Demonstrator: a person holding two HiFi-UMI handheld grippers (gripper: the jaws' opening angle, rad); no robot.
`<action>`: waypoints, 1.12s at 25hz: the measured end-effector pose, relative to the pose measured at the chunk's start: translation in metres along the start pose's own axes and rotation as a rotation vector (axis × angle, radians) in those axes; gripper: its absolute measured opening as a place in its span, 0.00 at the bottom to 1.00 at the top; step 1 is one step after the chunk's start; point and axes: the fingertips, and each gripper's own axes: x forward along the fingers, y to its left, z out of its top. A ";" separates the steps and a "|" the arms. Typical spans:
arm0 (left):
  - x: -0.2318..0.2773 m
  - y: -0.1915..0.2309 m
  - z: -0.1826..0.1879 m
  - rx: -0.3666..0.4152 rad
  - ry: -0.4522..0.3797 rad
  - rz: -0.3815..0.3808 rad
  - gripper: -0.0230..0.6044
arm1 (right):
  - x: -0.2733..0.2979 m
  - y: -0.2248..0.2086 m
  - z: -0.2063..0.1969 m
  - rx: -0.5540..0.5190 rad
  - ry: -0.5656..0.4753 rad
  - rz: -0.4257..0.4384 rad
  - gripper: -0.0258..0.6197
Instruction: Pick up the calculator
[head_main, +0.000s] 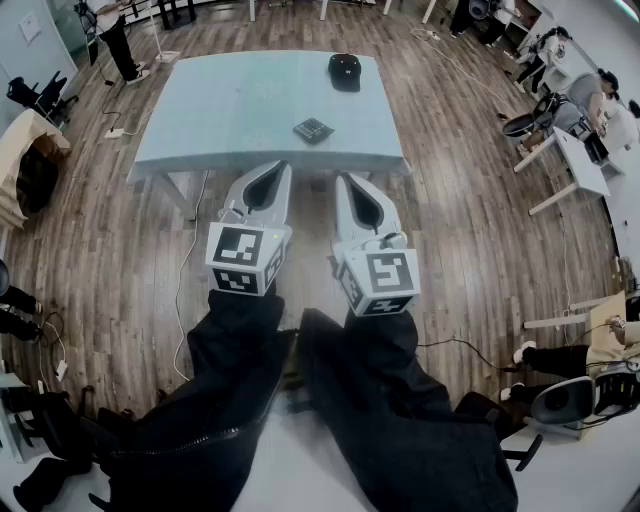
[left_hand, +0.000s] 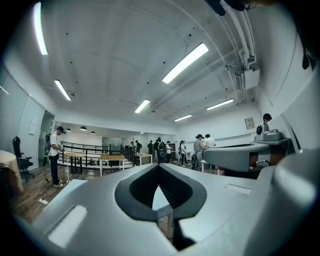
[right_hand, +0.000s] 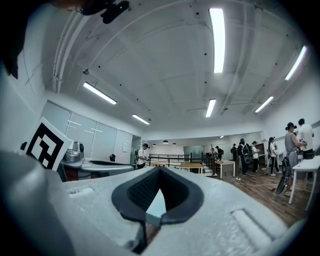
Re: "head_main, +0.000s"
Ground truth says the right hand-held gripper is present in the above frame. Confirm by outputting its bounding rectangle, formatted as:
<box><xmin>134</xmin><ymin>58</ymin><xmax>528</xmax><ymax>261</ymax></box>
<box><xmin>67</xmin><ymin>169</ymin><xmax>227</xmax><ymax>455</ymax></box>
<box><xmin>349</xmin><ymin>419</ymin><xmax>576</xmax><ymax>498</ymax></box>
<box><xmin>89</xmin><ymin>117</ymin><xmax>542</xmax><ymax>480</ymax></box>
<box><xmin>329</xmin><ymin>172</ymin><xmax>421</xmax><ymax>318</ymax></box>

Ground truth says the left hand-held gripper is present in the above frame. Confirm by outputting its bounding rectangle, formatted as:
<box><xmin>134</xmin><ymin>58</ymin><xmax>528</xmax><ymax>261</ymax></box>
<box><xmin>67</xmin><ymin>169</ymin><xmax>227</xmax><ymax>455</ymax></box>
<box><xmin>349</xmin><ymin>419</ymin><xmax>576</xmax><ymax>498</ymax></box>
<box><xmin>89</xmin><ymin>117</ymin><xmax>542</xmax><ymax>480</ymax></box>
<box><xmin>205</xmin><ymin>159</ymin><xmax>294</xmax><ymax>298</ymax></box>

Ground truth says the black calculator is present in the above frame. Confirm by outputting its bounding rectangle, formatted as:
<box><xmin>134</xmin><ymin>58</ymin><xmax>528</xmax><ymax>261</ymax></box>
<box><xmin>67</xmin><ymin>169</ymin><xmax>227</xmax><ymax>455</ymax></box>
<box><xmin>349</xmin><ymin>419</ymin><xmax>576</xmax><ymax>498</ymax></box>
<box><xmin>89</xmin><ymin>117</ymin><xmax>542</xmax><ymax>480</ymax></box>
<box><xmin>292</xmin><ymin>117</ymin><xmax>336</xmax><ymax>147</ymax></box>

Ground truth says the person's right forearm black sleeve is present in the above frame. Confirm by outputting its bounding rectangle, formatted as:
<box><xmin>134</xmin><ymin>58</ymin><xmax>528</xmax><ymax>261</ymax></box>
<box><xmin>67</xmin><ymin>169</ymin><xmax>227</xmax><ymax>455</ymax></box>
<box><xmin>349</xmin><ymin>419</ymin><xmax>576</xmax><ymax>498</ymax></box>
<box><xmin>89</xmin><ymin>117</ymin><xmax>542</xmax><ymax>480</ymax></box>
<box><xmin>298</xmin><ymin>307</ymin><xmax>520</xmax><ymax>512</ymax></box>

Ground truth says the person's left forearm black sleeve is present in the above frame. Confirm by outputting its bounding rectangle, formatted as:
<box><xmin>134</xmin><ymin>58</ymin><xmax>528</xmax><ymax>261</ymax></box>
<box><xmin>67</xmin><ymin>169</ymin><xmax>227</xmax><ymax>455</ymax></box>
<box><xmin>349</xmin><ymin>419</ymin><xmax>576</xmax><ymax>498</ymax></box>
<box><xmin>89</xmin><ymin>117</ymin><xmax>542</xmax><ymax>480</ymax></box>
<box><xmin>89</xmin><ymin>288</ymin><xmax>301</xmax><ymax>512</ymax></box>

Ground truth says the black cap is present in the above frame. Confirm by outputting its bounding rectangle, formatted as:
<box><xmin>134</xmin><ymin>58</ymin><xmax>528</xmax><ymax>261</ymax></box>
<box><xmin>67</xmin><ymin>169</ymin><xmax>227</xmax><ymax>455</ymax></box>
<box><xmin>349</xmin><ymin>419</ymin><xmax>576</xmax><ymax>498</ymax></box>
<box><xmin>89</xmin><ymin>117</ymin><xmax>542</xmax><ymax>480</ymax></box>
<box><xmin>327</xmin><ymin>53</ymin><xmax>363</xmax><ymax>94</ymax></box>

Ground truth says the white floor stand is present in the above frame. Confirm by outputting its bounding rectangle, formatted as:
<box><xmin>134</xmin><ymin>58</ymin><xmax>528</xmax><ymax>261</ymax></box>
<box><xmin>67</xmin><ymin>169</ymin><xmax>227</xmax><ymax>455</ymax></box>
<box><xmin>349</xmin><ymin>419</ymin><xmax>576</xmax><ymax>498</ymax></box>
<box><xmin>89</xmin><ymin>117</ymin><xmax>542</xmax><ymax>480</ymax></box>
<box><xmin>148</xmin><ymin>0</ymin><xmax>180</xmax><ymax>64</ymax></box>

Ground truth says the black round chair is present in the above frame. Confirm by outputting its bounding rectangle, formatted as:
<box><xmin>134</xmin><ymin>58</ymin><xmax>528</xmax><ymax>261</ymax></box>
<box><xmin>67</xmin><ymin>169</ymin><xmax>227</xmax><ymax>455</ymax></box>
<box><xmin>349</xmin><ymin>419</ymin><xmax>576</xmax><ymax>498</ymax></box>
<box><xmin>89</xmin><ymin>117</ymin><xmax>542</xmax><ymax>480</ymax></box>
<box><xmin>501</xmin><ymin>112</ymin><xmax>537</xmax><ymax>139</ymax></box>

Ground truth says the small white table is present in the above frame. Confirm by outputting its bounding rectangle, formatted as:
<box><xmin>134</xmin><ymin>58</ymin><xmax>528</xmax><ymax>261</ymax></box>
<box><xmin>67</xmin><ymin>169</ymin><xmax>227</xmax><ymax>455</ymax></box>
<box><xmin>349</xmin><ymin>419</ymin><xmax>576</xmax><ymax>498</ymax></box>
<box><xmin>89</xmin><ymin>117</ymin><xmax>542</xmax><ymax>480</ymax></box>
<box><xmin>513</xmin><ymin>125</ymin><xmax>613</xmax><ymax>217</ymax></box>

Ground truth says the brown cardboard box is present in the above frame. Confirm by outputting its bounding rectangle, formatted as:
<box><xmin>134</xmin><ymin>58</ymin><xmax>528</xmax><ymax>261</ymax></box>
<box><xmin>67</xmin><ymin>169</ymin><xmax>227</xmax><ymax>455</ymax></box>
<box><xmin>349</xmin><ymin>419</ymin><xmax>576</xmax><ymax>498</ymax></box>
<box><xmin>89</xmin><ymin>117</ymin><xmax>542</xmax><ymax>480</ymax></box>
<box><xmin>0</xmin><ymin>108</ymin><xmax>72</xmax><ymax>232</ymax></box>

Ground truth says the black office chair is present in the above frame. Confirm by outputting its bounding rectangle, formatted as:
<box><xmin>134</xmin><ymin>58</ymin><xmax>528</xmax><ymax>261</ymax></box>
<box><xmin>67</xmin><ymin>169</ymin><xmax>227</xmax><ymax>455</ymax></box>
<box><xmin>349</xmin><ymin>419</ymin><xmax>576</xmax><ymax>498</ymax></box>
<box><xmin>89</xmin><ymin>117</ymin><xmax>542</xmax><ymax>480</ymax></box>
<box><xmin>6</xmin><ymin>70</ymin><xmax>80</xmax><ymax>126</ymax></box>
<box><xmin>453</xmin><ymin>391</ymin><xmax>545</xmax><ymax>473</ymax></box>

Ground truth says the grey shell chair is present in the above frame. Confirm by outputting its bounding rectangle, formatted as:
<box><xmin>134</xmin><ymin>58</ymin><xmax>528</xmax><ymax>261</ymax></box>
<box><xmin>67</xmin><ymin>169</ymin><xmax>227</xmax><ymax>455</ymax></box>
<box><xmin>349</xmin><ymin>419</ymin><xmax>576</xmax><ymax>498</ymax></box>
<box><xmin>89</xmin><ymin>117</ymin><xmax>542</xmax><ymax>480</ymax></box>
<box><xmin>530</xmin><ymin>368</ymin><xmax>640</xmax><ymax>432</ymax></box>

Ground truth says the long white floor cable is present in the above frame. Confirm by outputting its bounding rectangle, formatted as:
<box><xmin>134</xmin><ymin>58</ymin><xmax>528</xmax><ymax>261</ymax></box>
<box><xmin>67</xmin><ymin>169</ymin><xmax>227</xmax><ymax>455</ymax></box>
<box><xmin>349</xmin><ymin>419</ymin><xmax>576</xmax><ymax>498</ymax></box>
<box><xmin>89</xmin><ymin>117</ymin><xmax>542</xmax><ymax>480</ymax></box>
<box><xmin>171</xmin><ymin>169</ymin><xmax>209</xmax><ymax>382</ymax></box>

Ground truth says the black floor cable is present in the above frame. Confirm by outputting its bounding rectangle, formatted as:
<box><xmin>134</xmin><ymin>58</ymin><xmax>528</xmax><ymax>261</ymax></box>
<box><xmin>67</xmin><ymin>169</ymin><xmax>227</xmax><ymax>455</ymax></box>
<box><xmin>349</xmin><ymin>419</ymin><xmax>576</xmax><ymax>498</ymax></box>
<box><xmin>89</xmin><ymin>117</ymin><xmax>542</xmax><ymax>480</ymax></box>
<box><xmin>416</xmin><ymin>337</ymin><xmax>517</xmax><ymax>374</ymax></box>

